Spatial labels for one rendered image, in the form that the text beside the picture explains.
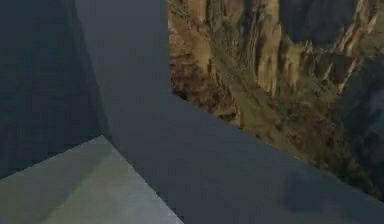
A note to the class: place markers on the brown rocky landscape wall picture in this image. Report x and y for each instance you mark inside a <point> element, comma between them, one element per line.
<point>266,66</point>

